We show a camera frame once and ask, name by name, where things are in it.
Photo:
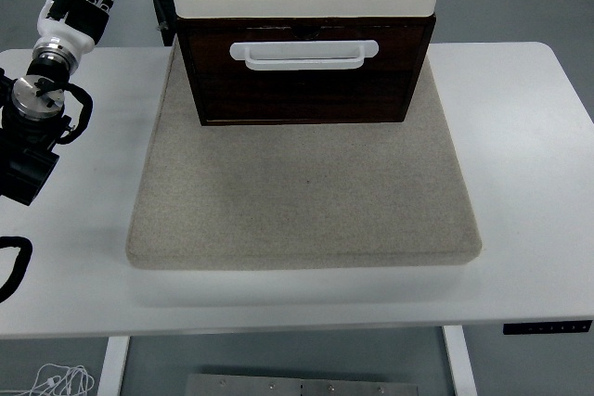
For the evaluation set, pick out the grey metal plate with screws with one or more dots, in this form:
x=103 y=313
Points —
x=301 y=387

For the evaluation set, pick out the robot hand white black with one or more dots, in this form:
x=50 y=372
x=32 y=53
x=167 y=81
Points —
x=74 y=25

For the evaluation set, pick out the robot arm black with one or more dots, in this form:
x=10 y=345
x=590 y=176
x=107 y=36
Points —
x=28 y=155

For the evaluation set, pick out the dark brown wooden drawer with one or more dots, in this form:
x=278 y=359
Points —
x=301 y=94

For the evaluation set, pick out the black table control panel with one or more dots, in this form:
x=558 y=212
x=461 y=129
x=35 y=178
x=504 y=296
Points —
x=547 y=327

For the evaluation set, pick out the dark brown wooden drawer case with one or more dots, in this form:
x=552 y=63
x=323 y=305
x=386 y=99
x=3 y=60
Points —
x=371 y=20

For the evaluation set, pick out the beige fabric mat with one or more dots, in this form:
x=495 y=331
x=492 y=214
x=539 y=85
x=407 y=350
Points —
x=301 y=192

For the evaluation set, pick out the white table leg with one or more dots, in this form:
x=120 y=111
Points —
x=111 y=368
x=459 y=363

